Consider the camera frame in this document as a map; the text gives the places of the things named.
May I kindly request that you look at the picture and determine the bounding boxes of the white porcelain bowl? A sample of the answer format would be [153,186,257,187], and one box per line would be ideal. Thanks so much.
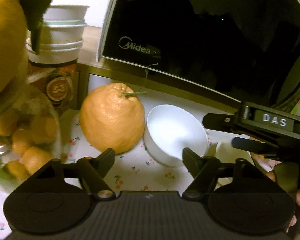
[143,105,208,167]

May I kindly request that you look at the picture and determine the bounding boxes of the cream bowl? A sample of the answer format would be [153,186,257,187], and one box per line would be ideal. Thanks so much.
[215,139,255,166]

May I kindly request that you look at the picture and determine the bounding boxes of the person's right hand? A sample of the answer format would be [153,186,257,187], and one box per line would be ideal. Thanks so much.
[250,152,300,233]

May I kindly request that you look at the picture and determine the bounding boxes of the orange citrus fruit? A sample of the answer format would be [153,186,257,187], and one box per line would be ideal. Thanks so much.
[79,83,145,154]

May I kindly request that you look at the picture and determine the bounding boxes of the glass jar of kumquats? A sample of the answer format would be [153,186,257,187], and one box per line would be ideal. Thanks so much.
[0,84,62,193]

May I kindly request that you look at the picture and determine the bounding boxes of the black microwave oven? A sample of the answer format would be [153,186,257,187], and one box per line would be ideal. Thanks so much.
[97,0,300,112]

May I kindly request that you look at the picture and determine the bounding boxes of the brown labelled jar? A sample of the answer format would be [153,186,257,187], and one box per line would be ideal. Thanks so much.
[28,60,77,115]

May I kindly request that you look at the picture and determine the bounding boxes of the stacked white paper cups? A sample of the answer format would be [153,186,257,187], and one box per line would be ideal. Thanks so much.
[26,5,89,64]

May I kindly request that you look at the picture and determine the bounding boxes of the large yellow pomelo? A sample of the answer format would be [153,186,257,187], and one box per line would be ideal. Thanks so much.
[0,0,57,103]

